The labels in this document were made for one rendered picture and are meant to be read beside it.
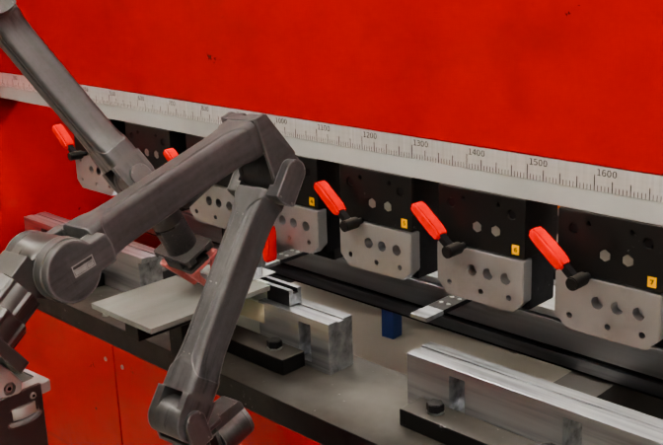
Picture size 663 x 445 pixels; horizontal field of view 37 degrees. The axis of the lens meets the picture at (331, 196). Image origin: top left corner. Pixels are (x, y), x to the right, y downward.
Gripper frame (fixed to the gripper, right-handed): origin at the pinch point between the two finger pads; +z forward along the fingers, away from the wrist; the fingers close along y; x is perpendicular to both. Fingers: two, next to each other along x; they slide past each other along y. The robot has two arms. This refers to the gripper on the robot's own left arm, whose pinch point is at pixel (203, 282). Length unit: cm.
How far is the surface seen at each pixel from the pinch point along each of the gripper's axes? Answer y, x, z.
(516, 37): -62, -28, -38
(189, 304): -4.4, 6.3, -1.9
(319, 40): -26, -26, -36
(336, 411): -34.2, 6.7, 12.0
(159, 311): -3.0, 11.1, -4.4
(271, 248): -15.4, -7.2, -6.3
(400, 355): 100, -100, 164
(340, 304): 156, -120, 174
